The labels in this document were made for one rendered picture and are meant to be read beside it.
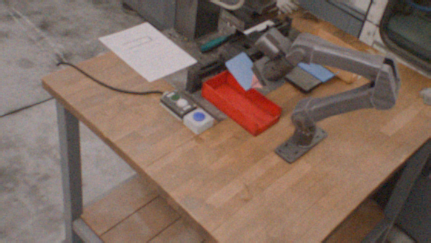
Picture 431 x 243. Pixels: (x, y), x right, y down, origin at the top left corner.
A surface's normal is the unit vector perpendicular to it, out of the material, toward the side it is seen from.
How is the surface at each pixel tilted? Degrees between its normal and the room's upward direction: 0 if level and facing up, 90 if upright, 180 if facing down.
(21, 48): 0
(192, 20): 90
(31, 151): 0
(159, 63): 1
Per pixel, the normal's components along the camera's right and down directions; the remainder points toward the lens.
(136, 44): 0.16, -0.76
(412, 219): -0.71, 0.35
